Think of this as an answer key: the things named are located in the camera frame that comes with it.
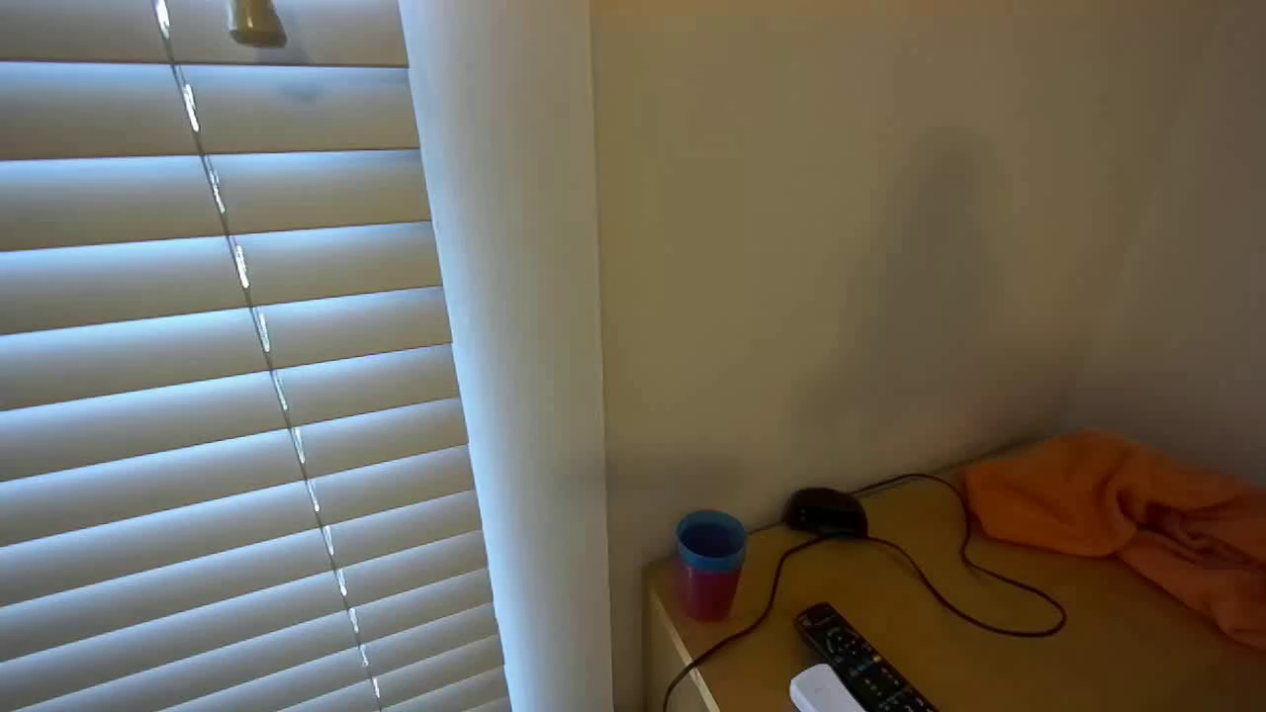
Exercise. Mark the light wooden cabinet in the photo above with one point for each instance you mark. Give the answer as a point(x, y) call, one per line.
point(966, 618)

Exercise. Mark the black power adapter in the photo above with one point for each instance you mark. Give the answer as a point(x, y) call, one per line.
point(823, 513)

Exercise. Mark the brass blind cord knob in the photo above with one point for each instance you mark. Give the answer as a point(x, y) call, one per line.
point(253, 26)

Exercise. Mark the orange fleece towel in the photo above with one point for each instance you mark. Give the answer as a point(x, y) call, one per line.
point(1191, 537)

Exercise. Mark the stacked blue and pink cups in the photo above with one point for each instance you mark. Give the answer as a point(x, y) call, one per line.
point(711, 559)

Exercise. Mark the white window blinds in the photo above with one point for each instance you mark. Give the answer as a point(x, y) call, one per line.
point(232, 438)

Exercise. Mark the black TV remote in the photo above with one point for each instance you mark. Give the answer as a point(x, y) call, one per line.
point(855, 662)

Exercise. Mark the white remote control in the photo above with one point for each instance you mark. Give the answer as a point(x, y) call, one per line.
point(819, 691)

